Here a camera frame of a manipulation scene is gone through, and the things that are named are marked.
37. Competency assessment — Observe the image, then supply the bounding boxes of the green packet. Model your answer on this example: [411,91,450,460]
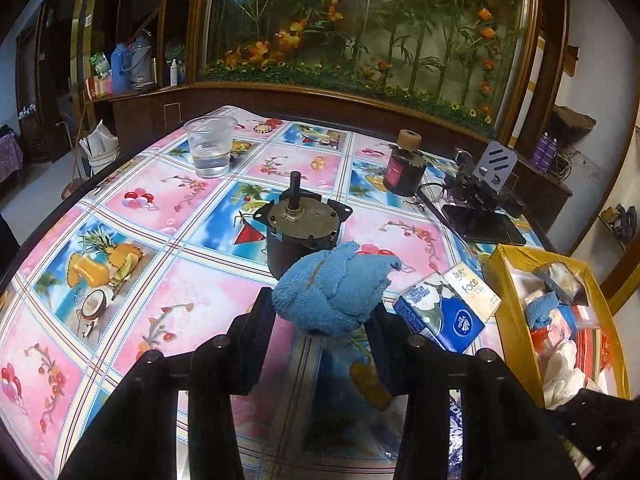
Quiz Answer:
[90,52,112,80]

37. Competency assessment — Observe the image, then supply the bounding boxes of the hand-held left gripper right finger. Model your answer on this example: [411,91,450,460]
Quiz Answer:
[365,305,571,480]

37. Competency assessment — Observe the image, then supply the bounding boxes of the clear crinkled plastic bag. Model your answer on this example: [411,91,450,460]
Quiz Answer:
[531,262,591,306]

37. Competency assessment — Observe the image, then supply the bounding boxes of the black eyeglasses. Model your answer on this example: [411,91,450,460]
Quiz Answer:
[415,180,461,211]

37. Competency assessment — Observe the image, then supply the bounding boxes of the yellow cardboard box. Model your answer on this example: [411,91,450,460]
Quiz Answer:
[482,242,632,441]

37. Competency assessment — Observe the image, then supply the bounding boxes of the clear plastic cup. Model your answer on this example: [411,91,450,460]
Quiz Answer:
[184,115,239,179]

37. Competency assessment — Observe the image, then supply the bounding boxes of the black jar with cork lid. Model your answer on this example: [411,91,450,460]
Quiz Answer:
[382,129,426,197]

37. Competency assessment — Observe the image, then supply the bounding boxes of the artificial plant display case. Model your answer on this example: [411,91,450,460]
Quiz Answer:
[192,0,541,131]

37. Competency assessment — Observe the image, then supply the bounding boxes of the blue thermos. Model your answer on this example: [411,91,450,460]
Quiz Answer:
[111,42,132,93]

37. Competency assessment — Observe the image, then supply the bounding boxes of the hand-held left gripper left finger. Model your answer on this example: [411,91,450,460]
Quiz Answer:
[60,287,276,480]

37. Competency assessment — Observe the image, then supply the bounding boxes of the white terry towel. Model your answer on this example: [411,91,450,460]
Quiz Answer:
[542,340,601,408]

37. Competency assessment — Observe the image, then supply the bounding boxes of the tangle of cables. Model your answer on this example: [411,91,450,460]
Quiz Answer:
[552,147,576,181]

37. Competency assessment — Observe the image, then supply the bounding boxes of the pink and yellow carton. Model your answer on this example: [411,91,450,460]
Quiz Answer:
[84,76,115,100]

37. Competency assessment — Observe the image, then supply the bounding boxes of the black phone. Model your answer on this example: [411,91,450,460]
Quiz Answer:
[442,202,527,246]

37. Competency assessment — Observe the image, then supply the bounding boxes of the blue knitted cloth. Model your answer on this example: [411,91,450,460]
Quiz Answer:
[525,292,578,333]
[272,241,402,337]

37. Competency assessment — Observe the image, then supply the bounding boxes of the blue tissue pack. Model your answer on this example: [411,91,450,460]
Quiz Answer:
[392,274,487,354]

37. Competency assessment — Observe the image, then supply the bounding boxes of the orange plastic bag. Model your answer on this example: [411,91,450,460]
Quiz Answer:
[530,327,568,361]

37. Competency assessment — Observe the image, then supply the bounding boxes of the purple cloth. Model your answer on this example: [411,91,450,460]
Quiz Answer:
[0,127,23,183]

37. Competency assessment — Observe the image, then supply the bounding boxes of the black electric motor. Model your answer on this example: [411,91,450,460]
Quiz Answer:
[252,171,353,281]

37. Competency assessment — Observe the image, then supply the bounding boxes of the dark wicker basket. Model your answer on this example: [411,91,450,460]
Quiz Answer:
[552,105,598,148]

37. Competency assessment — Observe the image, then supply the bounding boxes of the white beige tissue pack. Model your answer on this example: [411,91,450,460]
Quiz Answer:
[440,262,502,320]

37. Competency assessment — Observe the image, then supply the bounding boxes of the grey thermos jug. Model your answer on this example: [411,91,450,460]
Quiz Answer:
[127,30,156,88]

